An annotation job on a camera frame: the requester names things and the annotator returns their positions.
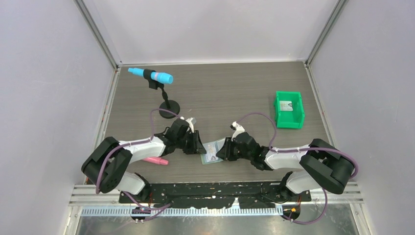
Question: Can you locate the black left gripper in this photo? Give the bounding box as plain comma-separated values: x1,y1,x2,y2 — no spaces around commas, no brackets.
176,130,206,155

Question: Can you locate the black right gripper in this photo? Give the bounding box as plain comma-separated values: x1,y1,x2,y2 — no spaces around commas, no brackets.
216,137,253,162

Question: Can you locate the mint green card holder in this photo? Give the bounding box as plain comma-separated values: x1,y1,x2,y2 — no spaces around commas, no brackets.
201,138,225,165

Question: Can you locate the silver VIP card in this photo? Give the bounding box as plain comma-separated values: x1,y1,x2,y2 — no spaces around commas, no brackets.
279,100,294,112

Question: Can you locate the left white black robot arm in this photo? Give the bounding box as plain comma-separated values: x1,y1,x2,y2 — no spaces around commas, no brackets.
81,117,207,203

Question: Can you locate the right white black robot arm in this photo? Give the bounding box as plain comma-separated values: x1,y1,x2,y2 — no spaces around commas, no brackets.
216,132,357,201

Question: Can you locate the pink marker pen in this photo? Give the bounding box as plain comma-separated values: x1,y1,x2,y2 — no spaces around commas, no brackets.
143,157,169,165

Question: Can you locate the black microphone stand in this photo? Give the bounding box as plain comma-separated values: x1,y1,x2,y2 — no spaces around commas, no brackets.
146,79,180,119

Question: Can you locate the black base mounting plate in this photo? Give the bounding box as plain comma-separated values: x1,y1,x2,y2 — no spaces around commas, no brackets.
119,181,311,209

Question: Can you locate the green plastic bin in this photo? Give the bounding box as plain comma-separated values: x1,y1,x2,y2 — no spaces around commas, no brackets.
274,91,305,129

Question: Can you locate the blue toy microphone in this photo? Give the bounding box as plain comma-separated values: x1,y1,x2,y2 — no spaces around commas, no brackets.
128,68,174,84

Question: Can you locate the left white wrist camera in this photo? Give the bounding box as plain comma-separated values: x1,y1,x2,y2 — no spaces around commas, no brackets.
180,117,196,133

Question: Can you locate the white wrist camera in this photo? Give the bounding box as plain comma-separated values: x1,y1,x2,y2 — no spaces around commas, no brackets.
230,121,245,140
180,117,196,133

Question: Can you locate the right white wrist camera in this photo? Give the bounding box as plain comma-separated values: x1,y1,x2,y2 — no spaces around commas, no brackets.
230,121,245,140

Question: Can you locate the aluminium frame rail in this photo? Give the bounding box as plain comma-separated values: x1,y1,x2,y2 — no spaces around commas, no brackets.
69,181,364,207

